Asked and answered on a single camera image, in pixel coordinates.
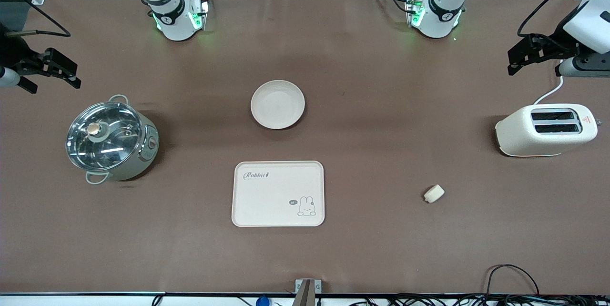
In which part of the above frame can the small white bun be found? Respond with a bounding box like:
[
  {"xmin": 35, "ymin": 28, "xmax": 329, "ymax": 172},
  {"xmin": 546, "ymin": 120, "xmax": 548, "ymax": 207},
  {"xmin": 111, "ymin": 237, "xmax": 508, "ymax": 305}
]
[{"xmin": 424, "ymin": 184, "xmax": 446, "ymax": 204}]

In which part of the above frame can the round cream plate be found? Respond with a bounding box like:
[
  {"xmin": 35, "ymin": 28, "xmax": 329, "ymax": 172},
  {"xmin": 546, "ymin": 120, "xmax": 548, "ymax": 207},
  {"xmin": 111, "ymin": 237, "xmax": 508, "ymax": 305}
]
[{"xmin": 251, "ymin": 80, "xmax": 305, "ymax": 130}]

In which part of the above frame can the cream rabbit print tray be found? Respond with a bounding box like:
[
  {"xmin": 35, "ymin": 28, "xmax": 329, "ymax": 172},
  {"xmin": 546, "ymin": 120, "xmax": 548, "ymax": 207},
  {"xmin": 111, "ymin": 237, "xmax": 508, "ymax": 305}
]
[{"xmin": 231, "ymin": 161, "xmax": 325, "ymax": 228}]

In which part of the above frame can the glass pot lid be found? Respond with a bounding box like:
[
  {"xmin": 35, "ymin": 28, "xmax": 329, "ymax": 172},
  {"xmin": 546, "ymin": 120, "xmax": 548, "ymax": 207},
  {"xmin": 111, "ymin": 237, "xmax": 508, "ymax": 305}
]
[{"xmin": 66, "ymin": 101, "xmax": 144, "ymax": 172}]

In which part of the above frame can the cream two-slot toaster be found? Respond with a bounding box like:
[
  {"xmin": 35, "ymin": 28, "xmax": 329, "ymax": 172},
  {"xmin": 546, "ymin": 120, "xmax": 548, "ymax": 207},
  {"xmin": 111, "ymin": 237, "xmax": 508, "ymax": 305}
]
[{"xmin": 495, "ymin": 103, "xmax": 599, "ymax": 158}]

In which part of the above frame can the pale green electric pot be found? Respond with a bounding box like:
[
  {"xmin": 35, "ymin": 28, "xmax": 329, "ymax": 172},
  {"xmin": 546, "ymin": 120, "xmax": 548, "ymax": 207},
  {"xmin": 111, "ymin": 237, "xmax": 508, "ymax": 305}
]
[{"xmin": 66, "ymin": 94, "xmax": 160, "ymax": 185}]

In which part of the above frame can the brown table cover mat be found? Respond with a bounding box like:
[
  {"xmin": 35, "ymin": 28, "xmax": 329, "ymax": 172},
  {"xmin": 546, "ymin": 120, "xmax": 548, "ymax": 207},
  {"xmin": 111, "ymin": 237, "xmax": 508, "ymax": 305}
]
[{"xmin": 0, "ymin": 0, "xmax": 610, "ymax": 295}]

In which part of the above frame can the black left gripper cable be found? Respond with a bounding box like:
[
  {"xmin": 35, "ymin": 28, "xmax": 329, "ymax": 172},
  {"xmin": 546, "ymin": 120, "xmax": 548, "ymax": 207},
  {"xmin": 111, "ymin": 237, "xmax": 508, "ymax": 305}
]
[{"xmin": 517, "ymin": 0, "xmax": 602, "ymax": 38}]

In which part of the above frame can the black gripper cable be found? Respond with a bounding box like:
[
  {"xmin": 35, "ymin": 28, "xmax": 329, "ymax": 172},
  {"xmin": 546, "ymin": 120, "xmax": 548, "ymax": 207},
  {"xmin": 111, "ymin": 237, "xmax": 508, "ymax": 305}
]
[
  {"xmin": 517, "ymin": 0, "xmax": 602, "ymax": 38},
  {"xmin": 0, "ymin": 0, "xmax": 72, "ymax": 38}
]

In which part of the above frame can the white toaster power cable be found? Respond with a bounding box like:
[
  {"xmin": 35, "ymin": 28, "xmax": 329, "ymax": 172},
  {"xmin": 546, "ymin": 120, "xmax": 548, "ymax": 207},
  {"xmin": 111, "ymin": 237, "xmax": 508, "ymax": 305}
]
[{"xmin": 533, "ymin": 75, "xmax": 564, "ymax": 105}]

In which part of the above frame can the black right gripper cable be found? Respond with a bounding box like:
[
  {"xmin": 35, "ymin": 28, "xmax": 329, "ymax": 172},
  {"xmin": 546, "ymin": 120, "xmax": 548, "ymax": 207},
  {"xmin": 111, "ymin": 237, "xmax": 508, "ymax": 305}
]
[{"xmin": 0, "ymin": 0, "xmax": 72, "ymax": 38}]

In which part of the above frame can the black looped cable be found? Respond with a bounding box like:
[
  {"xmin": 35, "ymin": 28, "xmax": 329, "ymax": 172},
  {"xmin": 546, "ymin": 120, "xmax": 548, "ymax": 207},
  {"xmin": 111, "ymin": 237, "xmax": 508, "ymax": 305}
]
[{"xmin": 485, "ymin": 264, "xmax": 540, "ymax": 297}]

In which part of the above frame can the black cable bundle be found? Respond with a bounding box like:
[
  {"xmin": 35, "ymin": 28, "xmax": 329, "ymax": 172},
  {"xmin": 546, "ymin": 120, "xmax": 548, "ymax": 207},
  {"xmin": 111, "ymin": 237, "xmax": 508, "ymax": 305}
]
[{"xmin": 348, "ymin": 294, "xmax": 610, "ymax": 306}]

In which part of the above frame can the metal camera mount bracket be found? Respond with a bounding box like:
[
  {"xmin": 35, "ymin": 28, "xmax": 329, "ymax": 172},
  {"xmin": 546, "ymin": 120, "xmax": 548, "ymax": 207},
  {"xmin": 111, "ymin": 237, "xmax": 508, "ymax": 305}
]
[{"xmin": 295, "ymin": 278, "xmax": 322, "ymax": 306}]

